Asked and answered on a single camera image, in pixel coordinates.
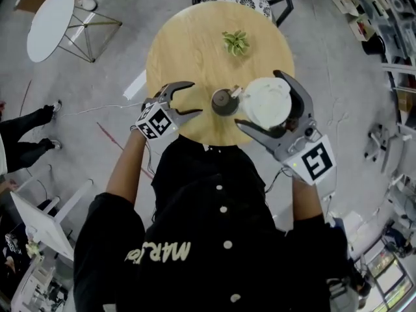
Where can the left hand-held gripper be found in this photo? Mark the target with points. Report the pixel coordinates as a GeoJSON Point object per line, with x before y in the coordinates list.
{"type": "Point", "coordinates": [155, 122]}

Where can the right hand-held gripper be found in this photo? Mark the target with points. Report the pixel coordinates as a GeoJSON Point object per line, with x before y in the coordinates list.
{"type": "Point", "coordinates": [307, 151]}

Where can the white bottle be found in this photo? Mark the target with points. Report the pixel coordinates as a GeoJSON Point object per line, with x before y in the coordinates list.
{"type": "Point", "coordinates": [267, 107]}

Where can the person's left forearm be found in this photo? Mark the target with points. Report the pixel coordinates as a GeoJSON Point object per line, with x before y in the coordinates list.
{"type": "Point", "coordinates": [125, 171]}

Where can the person's right forearm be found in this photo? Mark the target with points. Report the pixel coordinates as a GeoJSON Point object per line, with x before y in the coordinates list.
{"type": "Point", "coordinates": [307, 203]}

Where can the dark brown round jar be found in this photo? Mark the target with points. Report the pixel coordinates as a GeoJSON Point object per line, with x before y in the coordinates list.
{"type": "Point", "coordinates": [224, 104]}

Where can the small beige tag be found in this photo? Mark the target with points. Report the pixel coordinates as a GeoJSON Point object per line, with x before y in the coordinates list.
{"type": "Point", "coordinates": [236, 92]}

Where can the white flat strip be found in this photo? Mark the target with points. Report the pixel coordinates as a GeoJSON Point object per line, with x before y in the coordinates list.
{"type": "Point", "coordinates": [135, 86]}

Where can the small green potted plant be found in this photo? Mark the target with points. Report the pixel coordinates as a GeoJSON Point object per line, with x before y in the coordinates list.
{"type": "Point", "coordinates": [236, 42]}

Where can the grey office chair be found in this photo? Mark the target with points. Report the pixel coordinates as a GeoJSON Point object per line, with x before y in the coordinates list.
{"type": "Point", "coordinates": [383, 146]}

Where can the black round bin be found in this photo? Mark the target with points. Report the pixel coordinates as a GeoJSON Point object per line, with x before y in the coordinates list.
{"type": "Point", "coordinates": [373, 45]}

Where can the person's black buttoned shirt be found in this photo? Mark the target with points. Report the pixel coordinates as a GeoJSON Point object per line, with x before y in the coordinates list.
{"type": "Point", "coordinates": [208, 239]}

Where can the cluttered storage shelf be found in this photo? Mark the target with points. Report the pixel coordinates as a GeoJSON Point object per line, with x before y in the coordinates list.
{"type": "Point", "coordinates": [390, 21]}

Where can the white oval side table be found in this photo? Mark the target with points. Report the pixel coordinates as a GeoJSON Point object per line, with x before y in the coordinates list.
{"type": "Point", "coordinates": [48, 24]}

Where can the white desk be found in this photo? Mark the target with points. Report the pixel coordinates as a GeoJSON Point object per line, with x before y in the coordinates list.
{"type": "Point", "coordinates": [42, 223]}

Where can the computer monitor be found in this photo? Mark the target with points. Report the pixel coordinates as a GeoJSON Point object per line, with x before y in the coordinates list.
{"type": "Point", "coordinates": [388, 271]}

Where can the black chair frame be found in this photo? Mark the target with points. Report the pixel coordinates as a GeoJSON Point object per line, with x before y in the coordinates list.
{"type": "Point", "coordinates": [283, 3]}

